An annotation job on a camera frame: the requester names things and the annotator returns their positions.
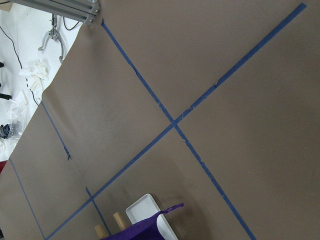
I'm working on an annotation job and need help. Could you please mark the white gloves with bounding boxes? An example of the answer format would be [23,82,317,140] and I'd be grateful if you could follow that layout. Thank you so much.
[19,59,50,91]

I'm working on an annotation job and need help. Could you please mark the clear plastic bag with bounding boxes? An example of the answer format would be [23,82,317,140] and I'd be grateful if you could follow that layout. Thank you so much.
[0,90,29,154]

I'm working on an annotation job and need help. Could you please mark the purple towel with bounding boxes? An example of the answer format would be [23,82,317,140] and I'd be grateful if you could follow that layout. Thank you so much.
[104,203,184,240]

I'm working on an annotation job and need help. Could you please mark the red cylinder bottle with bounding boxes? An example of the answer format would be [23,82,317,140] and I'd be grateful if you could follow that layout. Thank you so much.
[0,160,7,174]

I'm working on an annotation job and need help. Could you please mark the reacher grabber stick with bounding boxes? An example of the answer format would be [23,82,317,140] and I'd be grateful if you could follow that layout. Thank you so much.
[38,13,66,64]

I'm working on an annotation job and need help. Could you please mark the aluminium frame post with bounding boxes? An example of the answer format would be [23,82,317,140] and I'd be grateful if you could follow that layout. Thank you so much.
[11,0,101,25]

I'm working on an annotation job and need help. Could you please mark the folded dark blue umbrella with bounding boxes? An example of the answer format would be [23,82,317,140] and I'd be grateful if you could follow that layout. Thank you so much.
[0,124,18,139]

